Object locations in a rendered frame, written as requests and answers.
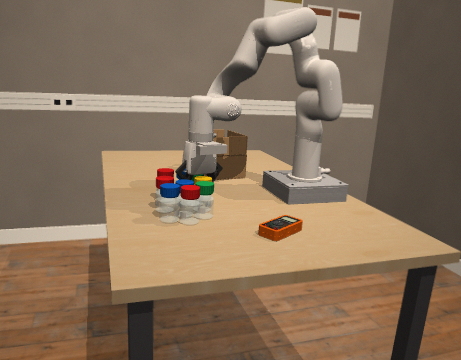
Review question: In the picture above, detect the open brown cardboard box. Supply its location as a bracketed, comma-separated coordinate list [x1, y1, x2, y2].
[213, 130, 248, 180]

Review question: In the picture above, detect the orange digital multimeter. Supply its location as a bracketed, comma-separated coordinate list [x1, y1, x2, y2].
[258, 215, 303, 241]

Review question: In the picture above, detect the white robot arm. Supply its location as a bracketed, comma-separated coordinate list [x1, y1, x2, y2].
[188, 7, 343, 183]

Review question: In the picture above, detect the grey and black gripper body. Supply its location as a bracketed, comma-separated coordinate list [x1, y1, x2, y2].
[182, 140, 217, 175]

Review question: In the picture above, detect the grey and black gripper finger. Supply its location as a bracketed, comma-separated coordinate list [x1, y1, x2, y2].
[207, 162, 223, 183]
[175, 161, 193, 180]

